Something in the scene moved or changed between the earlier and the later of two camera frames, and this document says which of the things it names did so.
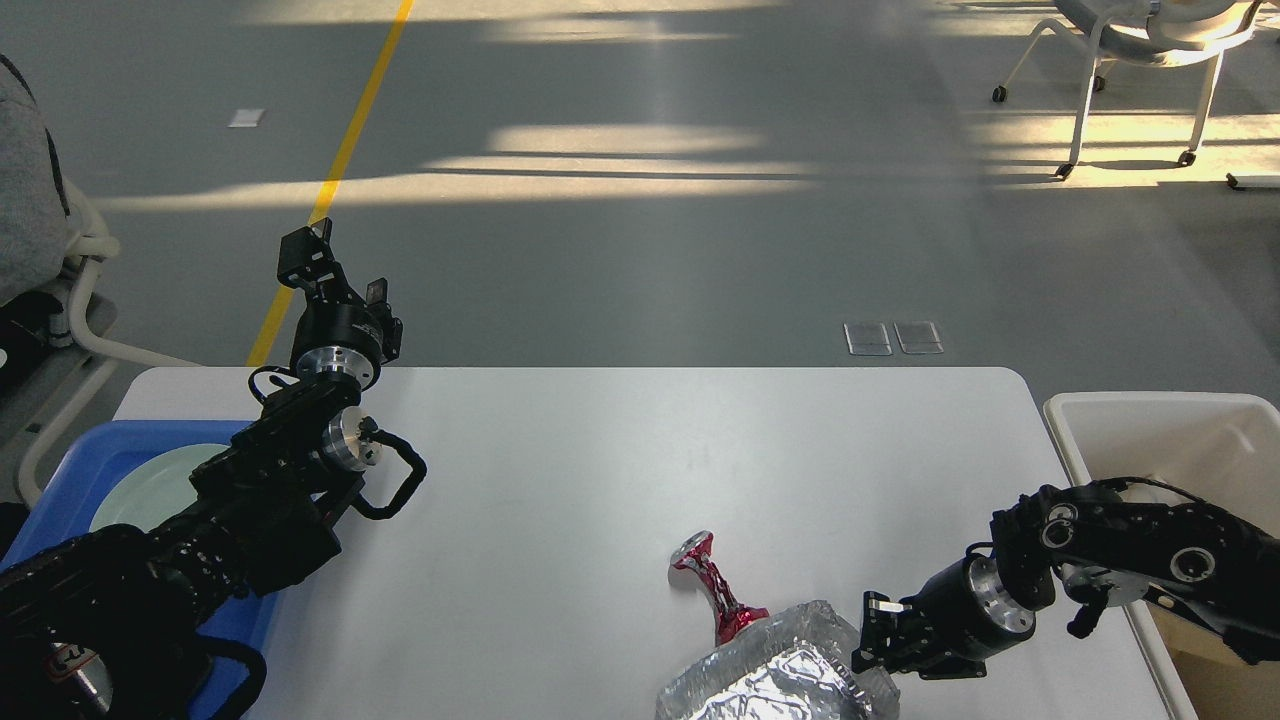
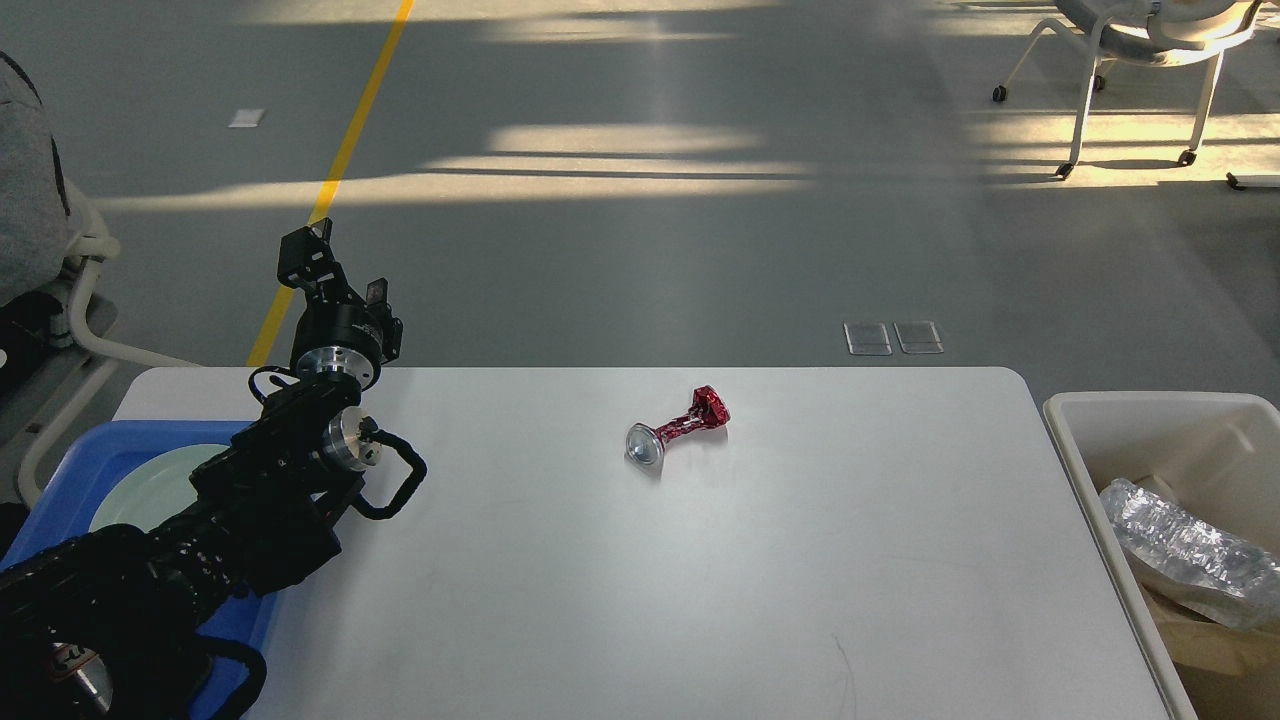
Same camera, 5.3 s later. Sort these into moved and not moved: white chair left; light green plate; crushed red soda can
Moved: crushed red soda can
Not moved: light green plate; white chair left
